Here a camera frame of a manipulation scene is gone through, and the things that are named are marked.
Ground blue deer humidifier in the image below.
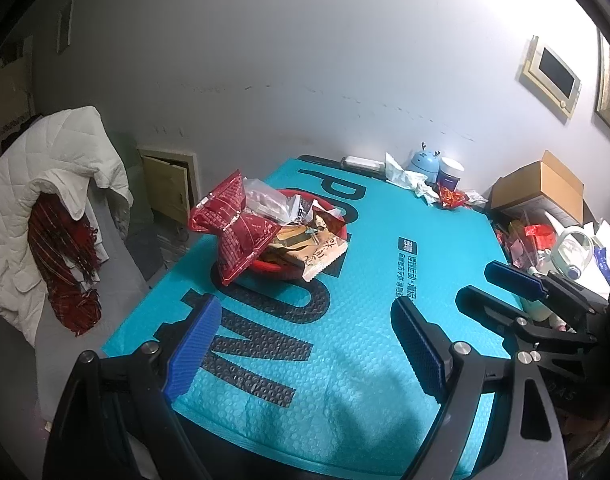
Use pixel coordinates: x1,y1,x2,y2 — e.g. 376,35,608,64
406,142,440,184

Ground white quilted jacket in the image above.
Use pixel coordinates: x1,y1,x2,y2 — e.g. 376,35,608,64
0,106,134,342

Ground framed wall panel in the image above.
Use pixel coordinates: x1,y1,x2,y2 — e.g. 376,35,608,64
518,35,580,124

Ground teal printed table mat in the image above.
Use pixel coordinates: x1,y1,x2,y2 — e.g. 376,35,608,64
104,159,504,479

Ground red gold candy packet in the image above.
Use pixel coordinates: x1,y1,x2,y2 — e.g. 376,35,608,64
311,200,345,235

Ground crumpled white tissue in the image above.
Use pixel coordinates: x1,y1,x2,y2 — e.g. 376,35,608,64
385,153,439,206

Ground white remote on table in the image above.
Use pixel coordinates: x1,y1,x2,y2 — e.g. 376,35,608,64
341,156,385,174

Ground clear zip bag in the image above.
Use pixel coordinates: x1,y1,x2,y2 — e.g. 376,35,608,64
243,178,299,226

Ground wooden wall hatch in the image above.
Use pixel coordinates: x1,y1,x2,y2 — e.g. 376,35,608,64
137,146,203,226

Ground dark red snack bag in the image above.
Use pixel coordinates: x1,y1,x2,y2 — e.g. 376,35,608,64
188,170,281,286

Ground white lidded purple jar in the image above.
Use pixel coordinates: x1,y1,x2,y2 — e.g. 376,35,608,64
436,156,464,191

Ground small crumpled white wrapper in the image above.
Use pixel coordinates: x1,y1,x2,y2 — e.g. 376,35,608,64
464,191,487,208

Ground red packet in clutter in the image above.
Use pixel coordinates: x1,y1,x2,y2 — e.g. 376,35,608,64
524,224,558,250

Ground red plastic mesh basket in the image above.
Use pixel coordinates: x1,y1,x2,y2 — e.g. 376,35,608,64
245,180,357,282

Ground red striped scarf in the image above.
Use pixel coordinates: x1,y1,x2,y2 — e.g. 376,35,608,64
27,193,102,336

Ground beige brown snack bag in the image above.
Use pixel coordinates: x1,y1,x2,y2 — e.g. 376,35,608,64
260,224,348,282

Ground brown cardboard box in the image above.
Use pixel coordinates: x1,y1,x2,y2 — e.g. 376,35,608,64
490,150,585,226

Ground red packet near jar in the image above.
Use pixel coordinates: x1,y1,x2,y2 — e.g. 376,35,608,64
438,185,468,210

